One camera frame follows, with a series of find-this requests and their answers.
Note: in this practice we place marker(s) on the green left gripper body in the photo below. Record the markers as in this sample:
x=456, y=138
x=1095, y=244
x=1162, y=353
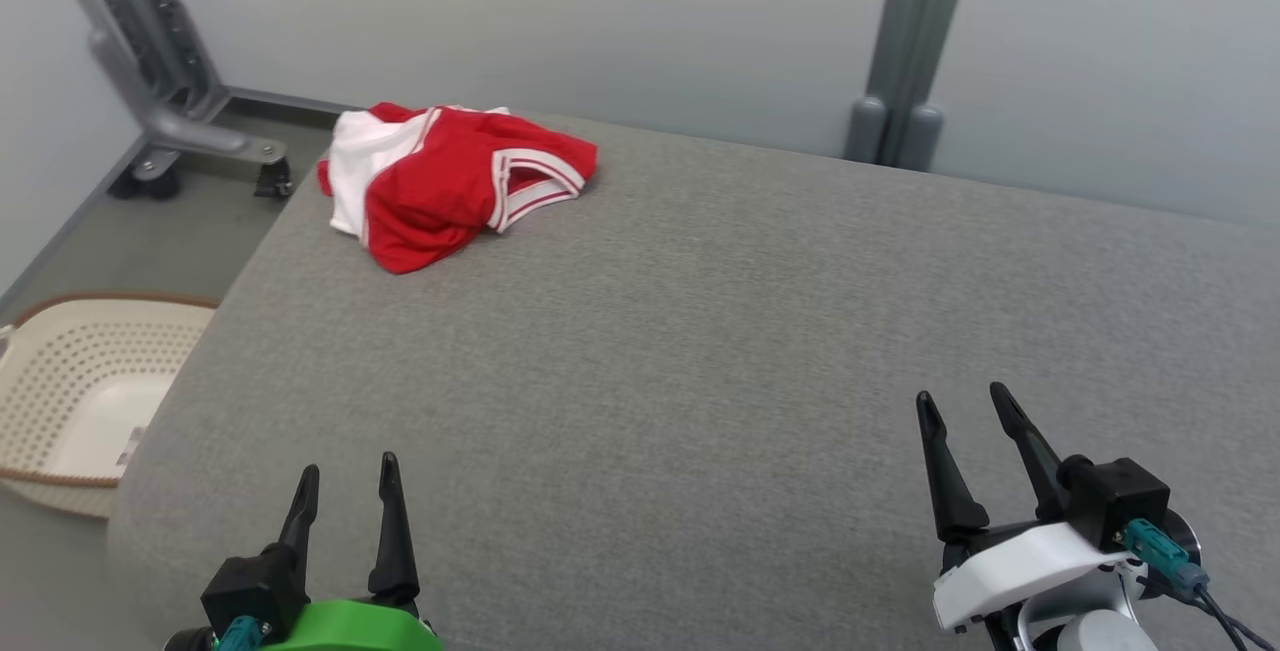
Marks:
x=350, y=631

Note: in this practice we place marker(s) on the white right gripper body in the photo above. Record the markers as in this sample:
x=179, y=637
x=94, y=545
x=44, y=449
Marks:
x=1020, y=566

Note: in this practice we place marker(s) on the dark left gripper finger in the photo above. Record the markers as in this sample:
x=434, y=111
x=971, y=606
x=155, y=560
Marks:
x=393, y=541
x=298, y=526

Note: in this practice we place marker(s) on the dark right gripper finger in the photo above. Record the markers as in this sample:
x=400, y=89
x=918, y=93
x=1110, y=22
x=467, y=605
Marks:
x=1030, y=461
x=950, y=481

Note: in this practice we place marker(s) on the red garment white striped trim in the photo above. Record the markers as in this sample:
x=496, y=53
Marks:
x=430, y=191

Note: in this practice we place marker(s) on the cream perforated laundry basket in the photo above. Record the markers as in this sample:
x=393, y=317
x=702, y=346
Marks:
x=80, y=401

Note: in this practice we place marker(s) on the small black caster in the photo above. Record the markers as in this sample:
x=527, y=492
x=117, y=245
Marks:
x=275, y=181

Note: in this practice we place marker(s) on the black double wheel caster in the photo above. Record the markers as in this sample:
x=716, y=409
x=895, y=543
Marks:
x=145, y=181

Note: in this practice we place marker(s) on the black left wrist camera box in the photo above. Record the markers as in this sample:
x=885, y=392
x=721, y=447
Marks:
x=255, y=586

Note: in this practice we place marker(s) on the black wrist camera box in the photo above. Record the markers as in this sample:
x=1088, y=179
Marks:
x=1115, y=501
x=255, y=586

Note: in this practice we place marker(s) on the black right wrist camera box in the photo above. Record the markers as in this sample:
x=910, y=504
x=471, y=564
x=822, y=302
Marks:
x=1115, y=501

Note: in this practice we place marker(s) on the metal partition post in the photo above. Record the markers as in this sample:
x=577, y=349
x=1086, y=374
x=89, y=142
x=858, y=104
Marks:
x=905, y=51

